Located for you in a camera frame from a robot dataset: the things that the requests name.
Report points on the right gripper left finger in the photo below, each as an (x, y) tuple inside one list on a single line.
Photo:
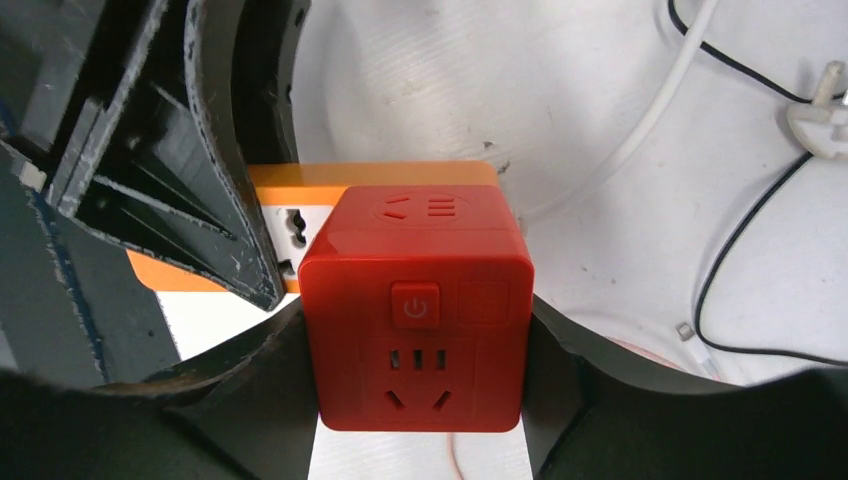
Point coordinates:
[(245, 409)]

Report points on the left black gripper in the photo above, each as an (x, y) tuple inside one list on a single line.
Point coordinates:
[(138, 121)]

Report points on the long white power strip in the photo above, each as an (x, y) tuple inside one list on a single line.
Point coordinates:
[(820, 126)]

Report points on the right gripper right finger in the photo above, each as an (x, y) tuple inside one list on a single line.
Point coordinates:
[(595, 410)]

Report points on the orange power strip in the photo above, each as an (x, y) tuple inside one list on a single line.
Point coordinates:
[(313, 190)]

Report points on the red cube plug adapter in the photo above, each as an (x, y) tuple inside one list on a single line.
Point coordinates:
[(417, 301)]

